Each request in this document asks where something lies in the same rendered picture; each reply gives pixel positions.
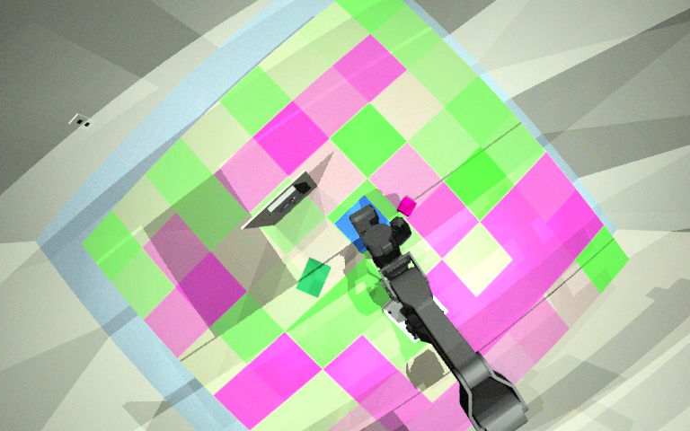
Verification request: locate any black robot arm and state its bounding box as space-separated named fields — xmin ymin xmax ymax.
xmin=364 ymin=216 xmax=528 ymax=431

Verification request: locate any grey panel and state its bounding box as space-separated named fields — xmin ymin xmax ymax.
xmin=242 ymin=170 xmax=317 ymax=229

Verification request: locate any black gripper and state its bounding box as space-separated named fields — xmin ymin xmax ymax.
xmin=349 ymin=205 xmax=380 ymax=268

